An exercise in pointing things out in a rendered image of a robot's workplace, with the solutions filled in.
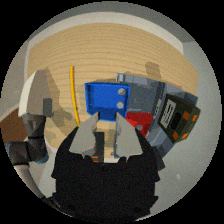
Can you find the grey round disc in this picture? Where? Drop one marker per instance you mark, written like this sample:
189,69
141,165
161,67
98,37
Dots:
120,104
121,91

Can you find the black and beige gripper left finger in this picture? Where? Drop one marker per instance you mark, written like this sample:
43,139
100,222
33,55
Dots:
77,144

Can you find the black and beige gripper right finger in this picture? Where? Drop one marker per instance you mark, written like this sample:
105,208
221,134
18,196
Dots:
133,145

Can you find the red open bin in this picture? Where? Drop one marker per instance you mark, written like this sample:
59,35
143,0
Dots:
137,118

